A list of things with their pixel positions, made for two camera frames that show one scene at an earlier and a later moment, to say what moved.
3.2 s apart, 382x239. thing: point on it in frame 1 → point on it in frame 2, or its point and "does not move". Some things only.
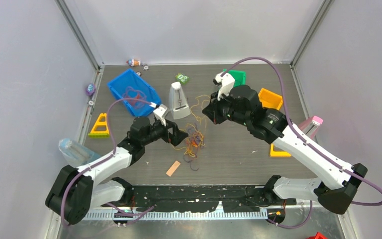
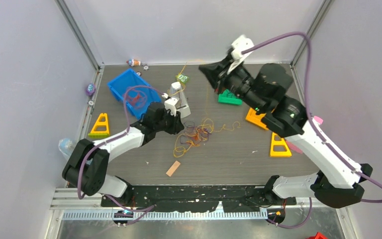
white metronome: (177, 101) does not move
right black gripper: (212, 111) → (216, 73)
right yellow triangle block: (278, 153) does not move
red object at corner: (318, 235) does not move
